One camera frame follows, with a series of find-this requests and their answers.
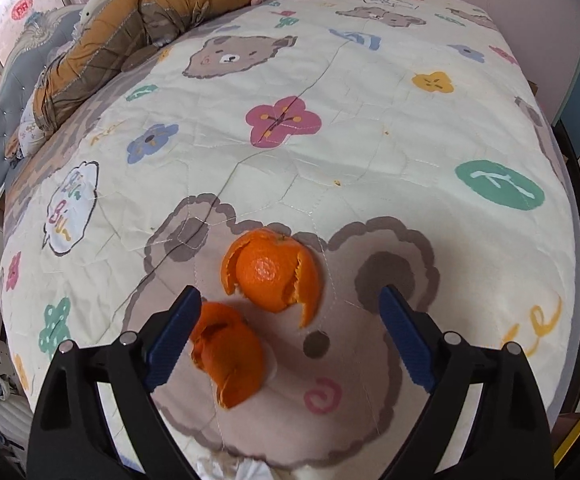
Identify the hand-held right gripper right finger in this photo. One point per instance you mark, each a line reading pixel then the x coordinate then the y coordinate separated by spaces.
pixel 410 340

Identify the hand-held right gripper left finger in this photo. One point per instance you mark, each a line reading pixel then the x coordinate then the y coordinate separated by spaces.
pixel 170 340

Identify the round orange peel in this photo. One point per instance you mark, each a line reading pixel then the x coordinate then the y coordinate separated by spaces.
pixel 270 272

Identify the white tissue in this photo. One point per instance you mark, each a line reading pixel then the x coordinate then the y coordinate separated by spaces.
pixel 240 469

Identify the printed bear quilt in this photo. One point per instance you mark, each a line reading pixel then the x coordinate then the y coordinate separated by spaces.
pixel 370 135

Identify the floral white pillow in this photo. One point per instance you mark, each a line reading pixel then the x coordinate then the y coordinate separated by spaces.
pixel 27 130

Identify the grey tufted headboard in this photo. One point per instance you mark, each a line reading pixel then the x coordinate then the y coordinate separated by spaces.
pixel 5 110

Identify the brown plaid folded quilt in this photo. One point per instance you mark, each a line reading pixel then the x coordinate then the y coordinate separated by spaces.
pixel 120 45

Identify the window with red stickers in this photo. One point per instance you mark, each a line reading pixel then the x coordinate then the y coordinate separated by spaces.
pixel 20 10

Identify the blue door frame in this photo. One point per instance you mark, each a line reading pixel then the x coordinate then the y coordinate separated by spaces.
pixel 577 85

